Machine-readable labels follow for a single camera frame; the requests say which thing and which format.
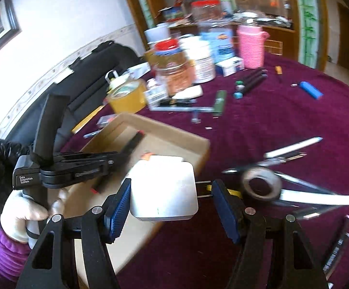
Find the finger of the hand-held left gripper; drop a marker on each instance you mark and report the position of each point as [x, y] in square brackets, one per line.
[72, 176]
[84, 156]

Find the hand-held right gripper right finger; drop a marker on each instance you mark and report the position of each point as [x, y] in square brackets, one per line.
[225, 213]

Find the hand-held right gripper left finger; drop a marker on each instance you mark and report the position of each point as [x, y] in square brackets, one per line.
[118, 213]

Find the white power adapter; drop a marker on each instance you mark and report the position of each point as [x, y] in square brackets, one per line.
[162, 189]

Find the cardboard box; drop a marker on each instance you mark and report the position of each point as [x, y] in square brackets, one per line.
[168, 132]

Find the black pen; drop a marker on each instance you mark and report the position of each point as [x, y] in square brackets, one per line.
[335, 253]

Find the person's left hand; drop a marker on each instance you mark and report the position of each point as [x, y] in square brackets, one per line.
[17, 210]

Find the yellow ruler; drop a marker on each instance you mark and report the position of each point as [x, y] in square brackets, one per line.
[87, 120]

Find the grey tape roll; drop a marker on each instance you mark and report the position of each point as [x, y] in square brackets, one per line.
[249, 176]

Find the black bag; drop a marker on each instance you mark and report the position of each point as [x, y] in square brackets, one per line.
[81, 75]

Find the yellow tape roll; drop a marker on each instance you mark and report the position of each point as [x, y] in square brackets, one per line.
[126, 101]

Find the clear pen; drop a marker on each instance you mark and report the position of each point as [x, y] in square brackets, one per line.
[301, 183]

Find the purple tablecloth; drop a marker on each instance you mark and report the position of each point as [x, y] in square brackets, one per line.
[252, 126]

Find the white utility knife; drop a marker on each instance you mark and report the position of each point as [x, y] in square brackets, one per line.
[319, 198]

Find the white pen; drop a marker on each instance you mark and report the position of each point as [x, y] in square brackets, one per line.
[295, 147]

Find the silver pen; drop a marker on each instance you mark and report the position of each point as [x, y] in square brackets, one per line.
[180, 108]

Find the green flat bar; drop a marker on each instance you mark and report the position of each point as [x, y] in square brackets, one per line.
[220, 102]

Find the black marker blue cap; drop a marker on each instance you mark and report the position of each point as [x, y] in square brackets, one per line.
[254, 85]

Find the white cup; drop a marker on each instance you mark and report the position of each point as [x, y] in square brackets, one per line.
[158, 33]

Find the black marker green cap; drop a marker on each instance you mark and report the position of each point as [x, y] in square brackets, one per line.
[252, 78]

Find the small white blue box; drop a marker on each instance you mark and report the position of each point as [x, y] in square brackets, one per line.
[230, 66]

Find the blue lighter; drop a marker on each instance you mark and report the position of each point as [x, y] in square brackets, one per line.
[311, 90]

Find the white jar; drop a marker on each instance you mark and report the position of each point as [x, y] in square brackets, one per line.
[203, 63]

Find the small yellow black tool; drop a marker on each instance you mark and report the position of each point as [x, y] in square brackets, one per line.
[279, 70]

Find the wooden cabinet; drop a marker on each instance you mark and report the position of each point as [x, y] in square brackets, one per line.
[150, 0]

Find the pink woven cup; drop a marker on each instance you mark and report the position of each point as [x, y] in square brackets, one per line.
[249, 46]

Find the small wooden box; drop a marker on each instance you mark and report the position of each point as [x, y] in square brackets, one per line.
[273, 48]

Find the large clear jar red lid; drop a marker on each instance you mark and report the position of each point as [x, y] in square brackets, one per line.
[206, 12]

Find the bamboo painted glass panel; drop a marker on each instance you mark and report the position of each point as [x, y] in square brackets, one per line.
[308, 21]

